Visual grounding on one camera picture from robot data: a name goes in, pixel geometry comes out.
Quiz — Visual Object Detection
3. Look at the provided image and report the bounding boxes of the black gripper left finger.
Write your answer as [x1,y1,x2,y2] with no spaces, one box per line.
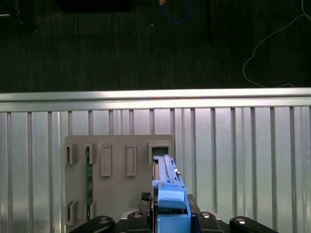
[69,191,153,233]

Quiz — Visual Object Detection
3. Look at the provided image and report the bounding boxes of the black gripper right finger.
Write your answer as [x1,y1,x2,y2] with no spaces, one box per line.
[188,194,275,233]

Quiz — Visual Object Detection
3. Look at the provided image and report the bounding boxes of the hard disk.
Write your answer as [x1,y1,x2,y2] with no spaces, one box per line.
[151,154,198,233]

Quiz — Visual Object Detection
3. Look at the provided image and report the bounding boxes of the grey parts rack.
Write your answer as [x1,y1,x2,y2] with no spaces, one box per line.
[63,134,175,233]

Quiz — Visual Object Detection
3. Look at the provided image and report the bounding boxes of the green RAM stick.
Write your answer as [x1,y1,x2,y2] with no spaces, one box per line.
[86,146,95,220]

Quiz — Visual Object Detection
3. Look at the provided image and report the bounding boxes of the white floor cable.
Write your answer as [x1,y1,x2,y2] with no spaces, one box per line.
[242,0,311,88]

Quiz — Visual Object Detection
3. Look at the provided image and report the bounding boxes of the blue floor cable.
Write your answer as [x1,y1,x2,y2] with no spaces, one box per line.
[158,0,195,25]

